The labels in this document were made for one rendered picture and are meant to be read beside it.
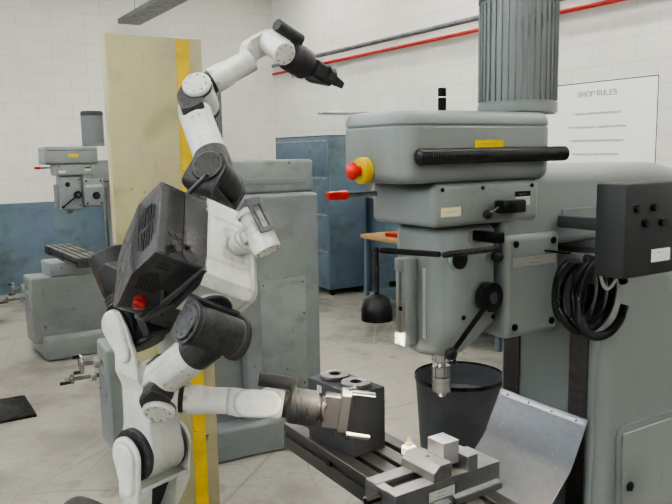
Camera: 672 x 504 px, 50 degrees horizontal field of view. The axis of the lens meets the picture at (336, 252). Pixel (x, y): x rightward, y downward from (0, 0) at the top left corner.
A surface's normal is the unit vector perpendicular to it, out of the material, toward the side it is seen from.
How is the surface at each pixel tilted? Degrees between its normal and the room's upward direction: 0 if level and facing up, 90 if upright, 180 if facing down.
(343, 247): 90
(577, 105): 90
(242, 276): 57
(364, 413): 90
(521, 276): 90
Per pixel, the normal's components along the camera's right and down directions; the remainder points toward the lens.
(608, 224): -0.85, 0.09
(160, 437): 0.78, -0.10
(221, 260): 0.66, -0.48
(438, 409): -0.62, 0.18
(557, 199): 0.53, 0.11
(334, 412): 0.04, -0.02
